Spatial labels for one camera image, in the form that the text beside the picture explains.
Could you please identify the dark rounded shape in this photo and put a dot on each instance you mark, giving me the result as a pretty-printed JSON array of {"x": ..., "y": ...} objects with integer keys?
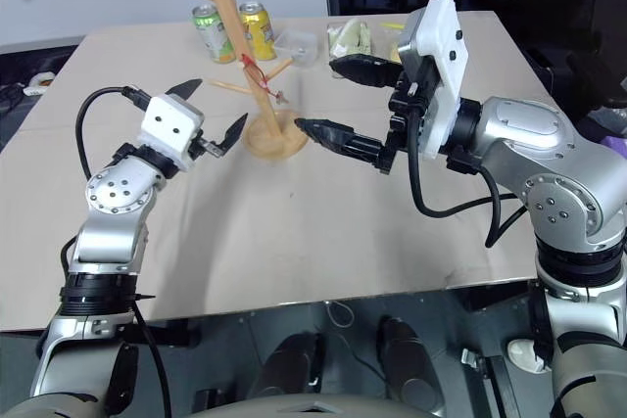
[
  {"x": 289, "y": 364},
  {"x": 407, "y": 361}
]

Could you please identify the wooden tree stand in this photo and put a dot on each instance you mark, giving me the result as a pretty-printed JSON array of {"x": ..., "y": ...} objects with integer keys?
[{"x": 252, "y": 70}]

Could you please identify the small white device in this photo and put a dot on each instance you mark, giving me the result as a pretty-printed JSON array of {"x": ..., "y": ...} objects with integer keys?
[{"x": 38, "y": 83}]

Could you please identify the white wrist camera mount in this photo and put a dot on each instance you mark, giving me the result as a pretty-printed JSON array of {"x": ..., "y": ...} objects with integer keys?
[
  {"x": 171, "y": 126},
  {"x": 443, "y": 75}
]

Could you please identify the clear plastic container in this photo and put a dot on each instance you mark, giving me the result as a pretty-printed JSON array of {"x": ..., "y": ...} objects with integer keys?
[{"x": 297, "y": 45}]

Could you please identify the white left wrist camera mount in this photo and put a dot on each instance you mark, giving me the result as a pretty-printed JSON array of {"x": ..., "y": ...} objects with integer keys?
[{"x": 171, "y": 126}]

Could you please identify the clear bag with green snacks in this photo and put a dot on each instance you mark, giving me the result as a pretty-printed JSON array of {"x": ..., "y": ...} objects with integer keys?
[{"x": 350, "y": 38}]

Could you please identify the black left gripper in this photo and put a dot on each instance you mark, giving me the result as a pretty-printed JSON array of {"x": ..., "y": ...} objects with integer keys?
[{"x": 198, "y": 148}]

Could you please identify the grey robot torso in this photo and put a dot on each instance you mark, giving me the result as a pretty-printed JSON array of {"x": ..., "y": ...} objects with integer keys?
[{"x": 313, "y": 407}]

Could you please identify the yellow drink can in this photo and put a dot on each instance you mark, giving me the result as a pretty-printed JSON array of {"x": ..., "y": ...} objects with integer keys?
[{"x": 258, "y": 30}]

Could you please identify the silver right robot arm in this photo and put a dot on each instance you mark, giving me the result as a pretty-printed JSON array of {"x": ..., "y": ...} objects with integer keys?
[{"x": 544, "y": 178}]

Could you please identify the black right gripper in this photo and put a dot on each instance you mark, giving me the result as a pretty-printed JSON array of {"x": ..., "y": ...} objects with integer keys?
[{"x": 404, "y": 117}]

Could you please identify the clear bag with yellow snacks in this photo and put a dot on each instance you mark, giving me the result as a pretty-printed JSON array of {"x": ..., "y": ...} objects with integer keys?
[{"x": 392, "y": 38}]

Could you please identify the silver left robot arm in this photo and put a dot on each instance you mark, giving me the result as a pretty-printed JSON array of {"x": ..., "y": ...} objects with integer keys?
[{"x": 115, "y": 193}]

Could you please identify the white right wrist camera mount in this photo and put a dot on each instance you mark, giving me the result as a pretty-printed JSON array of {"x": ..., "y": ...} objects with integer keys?
[{"x": 443, "y": 75}]

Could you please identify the green drink can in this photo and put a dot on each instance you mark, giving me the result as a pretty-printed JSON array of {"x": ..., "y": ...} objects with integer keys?
[{"x": 214, "y": 33}]

